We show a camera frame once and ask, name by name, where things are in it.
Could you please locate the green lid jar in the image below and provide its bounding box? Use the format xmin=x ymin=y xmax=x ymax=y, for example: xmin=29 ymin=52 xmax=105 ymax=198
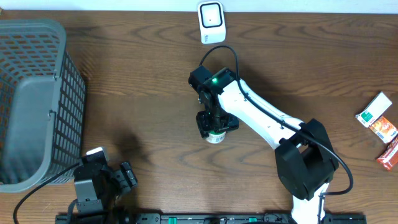
xmin=205 ymin=131 xmax=226 ymax=144

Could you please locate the white and green carton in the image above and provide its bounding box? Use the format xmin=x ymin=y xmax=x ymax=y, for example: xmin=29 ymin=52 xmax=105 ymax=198
xmin=355 ymin=91 xmax=392 ymax=128

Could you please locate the small orange box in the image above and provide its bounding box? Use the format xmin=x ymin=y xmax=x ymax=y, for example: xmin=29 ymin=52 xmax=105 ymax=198
xmin=369 ymin=116 xmax=397 ymax=144

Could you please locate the red chocolate bar wrapper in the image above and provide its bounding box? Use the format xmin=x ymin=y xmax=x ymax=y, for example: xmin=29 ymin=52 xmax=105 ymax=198
xmin=376 ymin=138 xmax=397 ymax=171

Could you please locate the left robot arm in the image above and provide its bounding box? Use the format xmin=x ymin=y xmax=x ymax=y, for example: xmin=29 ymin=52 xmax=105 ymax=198
xmin=65 ymin=162 xmax=137 ymax=224

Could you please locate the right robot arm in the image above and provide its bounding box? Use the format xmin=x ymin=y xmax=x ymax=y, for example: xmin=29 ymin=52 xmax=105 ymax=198
xmin=188 ymin=66 xmax=338 ymax=223

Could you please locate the white barcode scanner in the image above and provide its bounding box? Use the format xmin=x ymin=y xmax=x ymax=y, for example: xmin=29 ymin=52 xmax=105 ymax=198
xmin=197 ymin=1 xmax=226 ymax=45

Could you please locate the grey plastic mesh basket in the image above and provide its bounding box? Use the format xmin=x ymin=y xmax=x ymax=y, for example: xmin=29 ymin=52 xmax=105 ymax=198
xmin=1 ymin=19 xmax=86 ymax=194

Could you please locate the black mounting rail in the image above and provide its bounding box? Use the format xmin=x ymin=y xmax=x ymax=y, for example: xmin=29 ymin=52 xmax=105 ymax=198
xmin=55 ymin=212 xmax=368 ymax=224

